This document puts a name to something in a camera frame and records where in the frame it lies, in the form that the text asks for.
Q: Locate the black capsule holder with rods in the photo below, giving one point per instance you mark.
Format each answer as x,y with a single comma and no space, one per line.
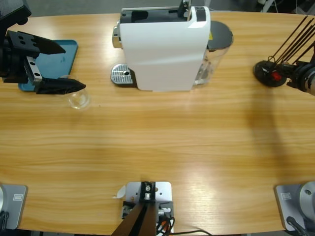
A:
263,72

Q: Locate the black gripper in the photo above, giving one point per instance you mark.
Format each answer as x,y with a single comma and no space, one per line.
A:
301,76
13,66

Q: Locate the clear drinking glass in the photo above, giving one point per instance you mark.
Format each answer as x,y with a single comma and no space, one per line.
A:
78,99

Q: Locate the dark camera post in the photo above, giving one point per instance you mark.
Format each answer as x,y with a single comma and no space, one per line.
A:
142,218

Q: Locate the dark object at right edge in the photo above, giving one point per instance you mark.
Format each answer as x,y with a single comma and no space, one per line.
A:
163,191

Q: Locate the white tape piece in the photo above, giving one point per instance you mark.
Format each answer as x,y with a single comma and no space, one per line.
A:
120,192

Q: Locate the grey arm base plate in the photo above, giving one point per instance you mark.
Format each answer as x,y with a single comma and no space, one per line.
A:
14,204
288,204

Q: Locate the white capsule coffee machine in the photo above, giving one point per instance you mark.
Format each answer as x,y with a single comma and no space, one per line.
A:
160,54

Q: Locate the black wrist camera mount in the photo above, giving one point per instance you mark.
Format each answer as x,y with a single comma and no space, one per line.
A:
12,9

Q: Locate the clear water tank grey lid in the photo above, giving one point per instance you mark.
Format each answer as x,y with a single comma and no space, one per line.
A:
219,34

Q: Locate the red coffee capsule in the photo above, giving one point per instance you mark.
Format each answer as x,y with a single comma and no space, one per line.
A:
276,75

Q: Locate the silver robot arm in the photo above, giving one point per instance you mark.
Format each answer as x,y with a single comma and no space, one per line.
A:
311,84

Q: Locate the white metal chair frame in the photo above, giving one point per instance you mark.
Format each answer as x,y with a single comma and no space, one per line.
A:
268,6

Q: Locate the teal plastic tray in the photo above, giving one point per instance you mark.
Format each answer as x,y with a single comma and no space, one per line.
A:
61,64

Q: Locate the grey coffee machine lever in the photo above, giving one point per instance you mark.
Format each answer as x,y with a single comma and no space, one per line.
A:
184,9

